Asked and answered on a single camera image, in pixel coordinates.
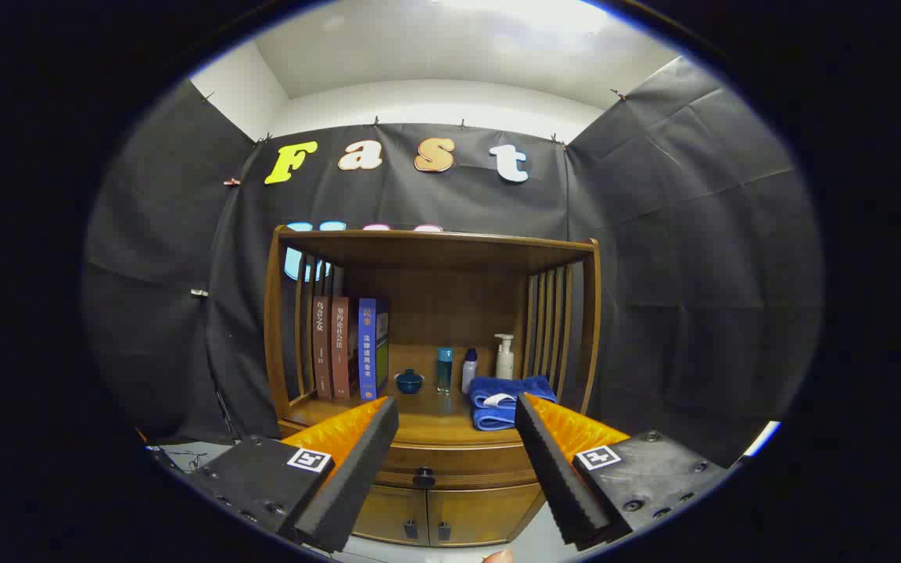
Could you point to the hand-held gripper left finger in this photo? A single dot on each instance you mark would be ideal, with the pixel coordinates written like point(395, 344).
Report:
point(357, 469)

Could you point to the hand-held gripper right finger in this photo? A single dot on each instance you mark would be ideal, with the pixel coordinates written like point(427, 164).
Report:
point(552, 469)

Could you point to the wooden drawer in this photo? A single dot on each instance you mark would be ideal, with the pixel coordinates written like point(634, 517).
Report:
point(466, 461)

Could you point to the wooden cabinet door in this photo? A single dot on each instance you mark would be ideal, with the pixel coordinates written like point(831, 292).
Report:
point(388, 512)
point(482, 512)

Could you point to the wooden countertop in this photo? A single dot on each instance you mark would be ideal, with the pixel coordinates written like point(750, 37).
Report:
point(427, 418)

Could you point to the wooden cabinet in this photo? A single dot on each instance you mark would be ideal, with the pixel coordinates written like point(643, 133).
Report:
point(450, 254)

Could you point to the folded blue towel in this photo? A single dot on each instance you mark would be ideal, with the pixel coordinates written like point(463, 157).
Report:
point(497, 414)

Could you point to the blue lidded cup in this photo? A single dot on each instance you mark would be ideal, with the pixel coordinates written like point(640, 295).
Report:
point(409, 382)

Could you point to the blue book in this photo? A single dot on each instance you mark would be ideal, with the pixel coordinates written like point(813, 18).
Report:
point(368, 352)

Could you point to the white pump bottle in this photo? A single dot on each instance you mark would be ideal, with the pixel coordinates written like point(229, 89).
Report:
point(504, 361)

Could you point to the brown book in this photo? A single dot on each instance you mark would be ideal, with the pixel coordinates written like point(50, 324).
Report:
point(321, 352)
point(341, 352)

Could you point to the white bottle with blue cap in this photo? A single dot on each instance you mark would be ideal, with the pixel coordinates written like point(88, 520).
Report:
point(469, 374)

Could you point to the teal glass bottle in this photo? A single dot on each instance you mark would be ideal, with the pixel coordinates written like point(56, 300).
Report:
point(445, 371)

